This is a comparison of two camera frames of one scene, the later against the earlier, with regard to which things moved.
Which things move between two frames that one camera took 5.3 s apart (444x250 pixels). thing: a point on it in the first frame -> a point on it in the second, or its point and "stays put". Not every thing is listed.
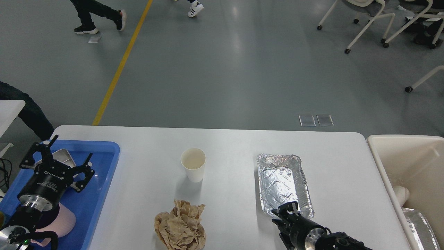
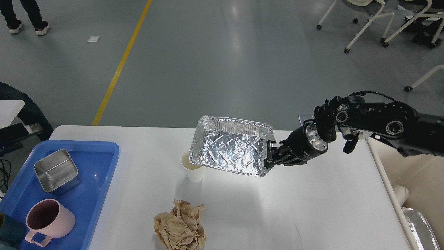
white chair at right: x=408 y=89 stays put
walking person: x=84 y=7 -> x=32 y=9
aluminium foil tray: x=283 y=180 -> x=235 y=146
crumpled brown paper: x=180 y=229 stays put
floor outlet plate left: x=307 y=121 stays put
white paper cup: x=193 y=159 stays put
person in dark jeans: x=31 y=114 stays put
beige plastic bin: x=412 y=167 stays put
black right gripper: x=300 y=226 -> x=303 y=144
